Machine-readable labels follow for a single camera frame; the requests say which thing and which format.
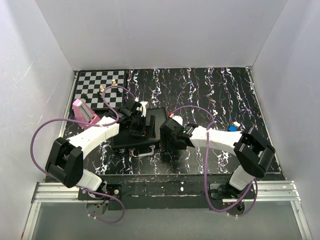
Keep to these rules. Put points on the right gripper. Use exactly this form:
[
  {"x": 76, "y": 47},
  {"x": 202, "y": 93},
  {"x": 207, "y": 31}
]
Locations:
[{"x": 169, "y": 146}]

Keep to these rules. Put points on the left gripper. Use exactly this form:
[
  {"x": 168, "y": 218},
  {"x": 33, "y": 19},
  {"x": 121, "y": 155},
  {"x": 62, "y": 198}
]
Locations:
[{"x": 141, "y": 132}]

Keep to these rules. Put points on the black poker chip case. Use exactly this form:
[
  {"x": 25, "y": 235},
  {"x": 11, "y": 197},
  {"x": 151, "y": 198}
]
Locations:
[{"x": 141, "y": 139}]

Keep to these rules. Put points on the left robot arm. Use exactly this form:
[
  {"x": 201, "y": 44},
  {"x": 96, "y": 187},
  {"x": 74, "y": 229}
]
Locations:
[{"x": 65, "y": 161}]

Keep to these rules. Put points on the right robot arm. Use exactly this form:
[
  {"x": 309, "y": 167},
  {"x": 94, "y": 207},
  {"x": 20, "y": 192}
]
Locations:
[{"x": 253, "y": 151}]

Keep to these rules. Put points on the pink wedge box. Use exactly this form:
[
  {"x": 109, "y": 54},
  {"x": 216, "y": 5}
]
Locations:
[{"x": 84, "y": 114}]

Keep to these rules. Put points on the checkerboard mat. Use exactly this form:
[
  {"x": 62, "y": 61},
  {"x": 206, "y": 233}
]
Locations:
[{"x": 90, "y": 88}]

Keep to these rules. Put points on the blue and white block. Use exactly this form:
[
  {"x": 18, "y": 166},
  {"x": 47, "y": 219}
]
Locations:
[{"x": 234, "y": 127}]

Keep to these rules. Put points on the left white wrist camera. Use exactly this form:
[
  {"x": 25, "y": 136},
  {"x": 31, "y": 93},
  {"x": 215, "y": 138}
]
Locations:
[{"x": 142, "y": 108}]

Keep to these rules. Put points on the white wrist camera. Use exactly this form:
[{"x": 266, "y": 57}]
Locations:
[
  {"x": 142, "y": 108},
  {"x": 177, "y": 118}
]

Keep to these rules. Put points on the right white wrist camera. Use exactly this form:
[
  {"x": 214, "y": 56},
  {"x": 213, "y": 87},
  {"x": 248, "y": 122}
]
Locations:
[{"x": 177, "y": 118}]

